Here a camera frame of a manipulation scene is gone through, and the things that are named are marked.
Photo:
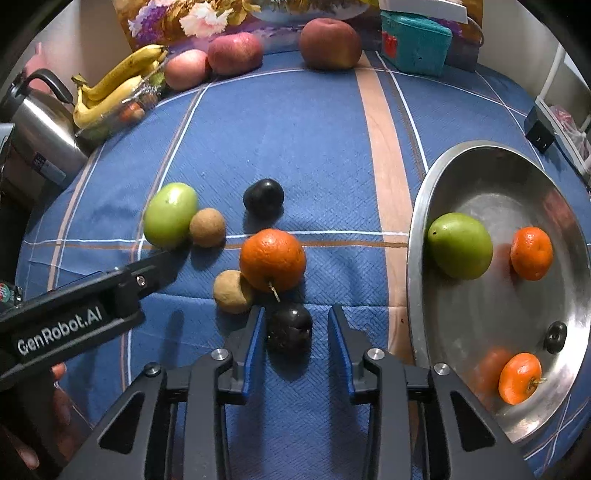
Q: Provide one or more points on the person's left hand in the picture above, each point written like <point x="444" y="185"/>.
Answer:
<point x="60" y="406"/>

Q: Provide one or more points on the stainless steel bowl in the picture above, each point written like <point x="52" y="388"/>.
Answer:
<point x="485" y="323"/>

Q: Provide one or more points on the white shelf rack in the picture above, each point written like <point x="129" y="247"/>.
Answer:
<point x="554" y="74"/>

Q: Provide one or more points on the yellow banana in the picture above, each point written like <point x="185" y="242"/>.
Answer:
<point x="124" y="69"/>
<point x="106" y="104"/>

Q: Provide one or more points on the blue plaid tablecloth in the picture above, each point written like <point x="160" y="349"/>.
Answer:
<point x="300" y="138"/>

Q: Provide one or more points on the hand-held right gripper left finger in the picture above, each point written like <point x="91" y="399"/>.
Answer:
<point x="256" y="350"/>

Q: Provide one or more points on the small brown kiwi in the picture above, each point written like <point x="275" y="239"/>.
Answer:
<point x="232" y="291"/>
<point x="207" y="227"/>

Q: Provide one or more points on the large dark red apple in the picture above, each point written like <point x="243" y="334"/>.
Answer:
<point x="330" y="44"/>

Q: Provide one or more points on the pale pink apple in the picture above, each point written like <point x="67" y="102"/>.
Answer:
<point x="187" y="69"/>

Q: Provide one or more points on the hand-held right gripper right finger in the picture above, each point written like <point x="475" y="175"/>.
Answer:
<point x="339" y="350"/>

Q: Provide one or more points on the teal plastic box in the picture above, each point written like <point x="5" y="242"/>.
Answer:
<point x="415" y="44"/>

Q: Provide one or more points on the stainless steel kettle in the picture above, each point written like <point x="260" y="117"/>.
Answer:
<point x="41" y="129"/>

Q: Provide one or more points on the clear glass fruit tray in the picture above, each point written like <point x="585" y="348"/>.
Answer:
<point x="99" y="131"/>

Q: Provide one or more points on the pink plastic bag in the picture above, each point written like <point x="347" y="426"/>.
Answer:
<point x="570" y="129"/>

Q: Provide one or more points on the green mango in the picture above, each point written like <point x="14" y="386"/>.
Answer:
<point x="459" y="247"/>
<point x="170" y="220"/>

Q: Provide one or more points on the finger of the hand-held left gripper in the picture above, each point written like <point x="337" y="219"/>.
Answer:
<point x="157" y="272"/>

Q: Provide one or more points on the black power adapter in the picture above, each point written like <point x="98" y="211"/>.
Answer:
<point x="540" y="129"/>

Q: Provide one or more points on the floral painting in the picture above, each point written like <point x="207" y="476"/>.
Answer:
<point x="207" y="18"/>

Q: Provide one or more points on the dark purple plum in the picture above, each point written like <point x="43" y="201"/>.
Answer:
<point x="555" y="336"/>
<point x="290" y="328"/>
<point x="263" y="196"/>

